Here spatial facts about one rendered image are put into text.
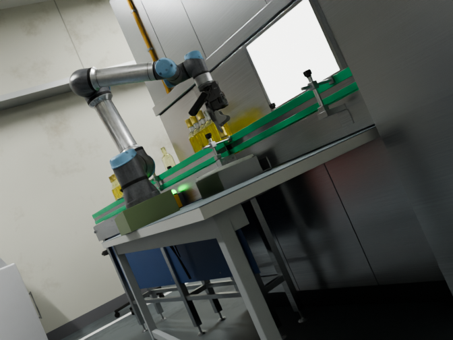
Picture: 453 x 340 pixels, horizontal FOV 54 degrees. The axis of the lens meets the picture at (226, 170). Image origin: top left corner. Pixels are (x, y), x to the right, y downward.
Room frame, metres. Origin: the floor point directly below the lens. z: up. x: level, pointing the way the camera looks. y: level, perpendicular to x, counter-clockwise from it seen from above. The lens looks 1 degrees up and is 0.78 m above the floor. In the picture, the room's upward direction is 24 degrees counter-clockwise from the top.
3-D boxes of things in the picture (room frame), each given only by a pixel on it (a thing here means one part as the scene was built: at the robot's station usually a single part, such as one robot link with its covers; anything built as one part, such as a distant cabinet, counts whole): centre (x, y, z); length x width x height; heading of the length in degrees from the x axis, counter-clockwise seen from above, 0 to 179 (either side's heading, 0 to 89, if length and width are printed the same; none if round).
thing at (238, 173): (1.86, -0.02, 0.79); 0.27 x 0.17 x 0.08; 128
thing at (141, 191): (1.81, 0.36, 0.88); 0.15 x 0.15 x 0.10
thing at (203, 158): (2.70, 0.55, 0.93); 1.75 x 0.01 x 0.08; 38
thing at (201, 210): (2.11, -0.23, 0.73); 1.58 x 1.52 x 0.04; 27
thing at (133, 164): (1.82, 0.37, 1.00); 0.13 x 0.12 x 0.14; 171
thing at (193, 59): (1.89, -0.06, 1.29); 0.09 x 0.08 x 0.11; 81
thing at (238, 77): (2.04, -0.30, 1.15); 0.90 x 0.03 x 0.34; 38
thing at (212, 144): (1.99, -0.01, 0.95); 0.17 x 0.03 x 0.12; 128
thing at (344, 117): (1.48, -0.40, 0.90); 0.17 x 0.05 x 0.23; 128
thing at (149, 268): (2.73, 0.47, 0.54); 1.59 x 0.18 x 0.43; 38
